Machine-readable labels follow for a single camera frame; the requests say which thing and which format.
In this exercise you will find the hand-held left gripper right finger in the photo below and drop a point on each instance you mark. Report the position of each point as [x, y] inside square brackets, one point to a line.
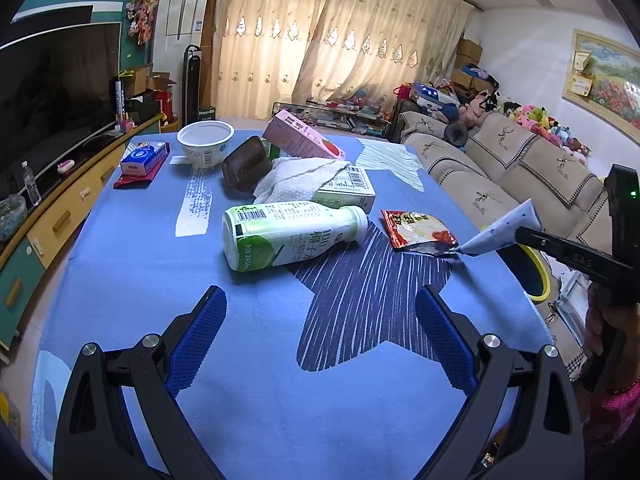
[445, 340]

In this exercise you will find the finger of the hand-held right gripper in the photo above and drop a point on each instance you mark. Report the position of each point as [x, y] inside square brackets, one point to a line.
[500, 232]

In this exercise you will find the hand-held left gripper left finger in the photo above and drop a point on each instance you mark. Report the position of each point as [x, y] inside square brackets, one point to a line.
[200, 340]

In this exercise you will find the yellow-rimmed trash bin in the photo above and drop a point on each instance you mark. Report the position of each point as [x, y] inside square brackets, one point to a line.
[535, 280]

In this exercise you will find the red snack packet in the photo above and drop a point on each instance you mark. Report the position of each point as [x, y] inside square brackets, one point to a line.
[420, 232]

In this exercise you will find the person's right forearm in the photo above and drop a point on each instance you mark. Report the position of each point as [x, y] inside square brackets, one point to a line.
[617, 415]

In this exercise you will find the person's right hand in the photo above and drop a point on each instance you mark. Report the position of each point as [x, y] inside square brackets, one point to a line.
[631, 340]

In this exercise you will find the beige sofa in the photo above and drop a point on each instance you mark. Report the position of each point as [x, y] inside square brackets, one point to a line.
[500, 160]

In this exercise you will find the blue printed tablecloth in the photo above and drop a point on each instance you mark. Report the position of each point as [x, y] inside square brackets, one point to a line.
[150, 270]

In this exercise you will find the row of plush toys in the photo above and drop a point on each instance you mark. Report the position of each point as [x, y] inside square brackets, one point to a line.
[530, 115]

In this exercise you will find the white green drink bottle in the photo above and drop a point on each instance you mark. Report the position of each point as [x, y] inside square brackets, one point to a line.
[290, 235]

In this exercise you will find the framed flower painting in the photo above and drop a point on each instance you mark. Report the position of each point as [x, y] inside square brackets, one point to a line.
[615, 80]

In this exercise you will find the blue star-print bag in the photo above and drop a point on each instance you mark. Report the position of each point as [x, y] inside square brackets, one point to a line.
[425, 95]

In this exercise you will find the green white carton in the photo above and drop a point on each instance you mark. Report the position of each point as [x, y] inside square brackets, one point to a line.
[350, 185]

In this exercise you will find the red flat packet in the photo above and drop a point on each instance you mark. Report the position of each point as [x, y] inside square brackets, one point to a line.
[150, 177]

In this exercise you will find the stacked cardboard boxes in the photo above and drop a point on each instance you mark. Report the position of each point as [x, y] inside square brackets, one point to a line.
[470, 60]

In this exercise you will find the brown plastic tray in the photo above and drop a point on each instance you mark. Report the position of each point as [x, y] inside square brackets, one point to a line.
[245, 165]

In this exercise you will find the wooden television cabinet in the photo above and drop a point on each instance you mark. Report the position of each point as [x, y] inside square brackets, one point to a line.
[50, 225]

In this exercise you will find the white paper towel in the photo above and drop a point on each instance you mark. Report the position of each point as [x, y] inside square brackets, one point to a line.
[300, 177]

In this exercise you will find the blue tissue pack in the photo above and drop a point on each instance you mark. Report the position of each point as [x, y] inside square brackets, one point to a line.
[142, 157]

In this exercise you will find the white paper bowl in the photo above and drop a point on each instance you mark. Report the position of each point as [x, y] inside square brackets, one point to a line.
[202, 147]

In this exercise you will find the low glass table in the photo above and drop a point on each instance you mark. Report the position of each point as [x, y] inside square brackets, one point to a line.
[330, 115]

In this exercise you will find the small pink dish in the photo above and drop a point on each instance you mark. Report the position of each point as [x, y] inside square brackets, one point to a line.
[66, 166]

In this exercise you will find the pink drink carton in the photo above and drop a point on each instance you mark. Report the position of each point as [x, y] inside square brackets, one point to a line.
[300, 137]

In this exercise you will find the glass bowl with greens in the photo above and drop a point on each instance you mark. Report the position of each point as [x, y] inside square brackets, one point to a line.
[11, 217]

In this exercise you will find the green cardboard box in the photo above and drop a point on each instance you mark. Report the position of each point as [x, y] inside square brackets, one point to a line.
[206, 113]

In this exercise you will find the clear water bottle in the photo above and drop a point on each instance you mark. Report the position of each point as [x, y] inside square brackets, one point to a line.
[31, 185]

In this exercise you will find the tall black white box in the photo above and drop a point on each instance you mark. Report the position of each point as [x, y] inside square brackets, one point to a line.
[119, 102]

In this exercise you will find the black tower fan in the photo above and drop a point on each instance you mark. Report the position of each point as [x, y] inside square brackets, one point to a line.
[191, 85]

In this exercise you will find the open cardboard boxes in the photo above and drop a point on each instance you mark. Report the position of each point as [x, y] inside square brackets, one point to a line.
[145, 82]

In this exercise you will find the cream curtains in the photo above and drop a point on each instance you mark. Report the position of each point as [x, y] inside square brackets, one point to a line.
[325, 35]

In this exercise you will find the black television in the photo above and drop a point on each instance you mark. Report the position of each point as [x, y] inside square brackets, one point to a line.
[50, 90]

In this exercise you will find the white standing air conditioner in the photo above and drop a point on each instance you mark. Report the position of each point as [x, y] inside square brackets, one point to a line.
[177, 20]

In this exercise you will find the hanging flower decoration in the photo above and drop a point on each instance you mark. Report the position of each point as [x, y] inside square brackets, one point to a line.
[142, 15]

